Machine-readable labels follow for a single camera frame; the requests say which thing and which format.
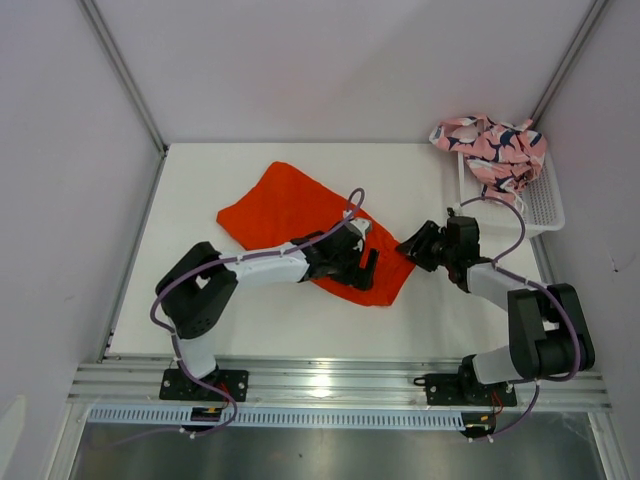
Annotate orange shorts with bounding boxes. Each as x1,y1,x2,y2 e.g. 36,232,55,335
217,162,414,307

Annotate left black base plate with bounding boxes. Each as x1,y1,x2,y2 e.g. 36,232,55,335
158,368,250,402

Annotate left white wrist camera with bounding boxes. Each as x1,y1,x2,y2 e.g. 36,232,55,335
346,217,373,252

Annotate pink patterned shorts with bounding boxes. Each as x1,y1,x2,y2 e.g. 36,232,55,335
429,114,548,208

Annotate aluminium mounting rail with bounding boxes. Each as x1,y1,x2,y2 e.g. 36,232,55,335
67,356,612,413

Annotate slotted cable duct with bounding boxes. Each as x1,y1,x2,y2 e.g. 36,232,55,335
87,404,492,432

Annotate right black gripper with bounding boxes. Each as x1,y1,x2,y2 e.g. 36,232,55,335
395,220,456,272

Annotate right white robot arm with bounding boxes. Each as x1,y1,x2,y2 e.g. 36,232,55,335
396,216,596,404

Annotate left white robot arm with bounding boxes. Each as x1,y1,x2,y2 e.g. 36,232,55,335
156,218,379,400

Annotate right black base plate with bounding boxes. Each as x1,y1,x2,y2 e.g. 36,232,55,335
413,371,517,407

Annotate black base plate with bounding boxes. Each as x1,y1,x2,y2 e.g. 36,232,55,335
158,368,250,402
413,371,517,407

